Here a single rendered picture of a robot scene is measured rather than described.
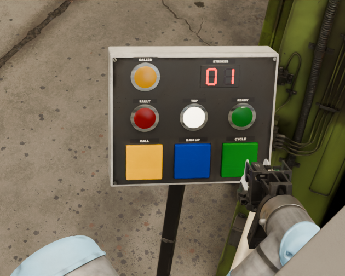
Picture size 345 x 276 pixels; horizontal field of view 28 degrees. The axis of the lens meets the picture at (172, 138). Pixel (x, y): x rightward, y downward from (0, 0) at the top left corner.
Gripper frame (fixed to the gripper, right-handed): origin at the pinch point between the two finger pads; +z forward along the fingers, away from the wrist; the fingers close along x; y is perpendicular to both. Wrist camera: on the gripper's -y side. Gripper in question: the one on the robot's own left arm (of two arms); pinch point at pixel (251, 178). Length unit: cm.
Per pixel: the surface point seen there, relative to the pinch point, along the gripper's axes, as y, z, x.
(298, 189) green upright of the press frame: -24, 48, -27
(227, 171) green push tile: -2.3, 9.6, 2.5
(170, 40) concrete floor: -11, 192, -9
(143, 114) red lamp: 10.5, 9.9, 20.4
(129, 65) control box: 20.4, 10.3, 23.1
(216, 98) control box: 13.4, 10.3, 5.5
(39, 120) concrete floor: -36, 150, 49
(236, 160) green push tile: 0.2, 9.6, 0.8
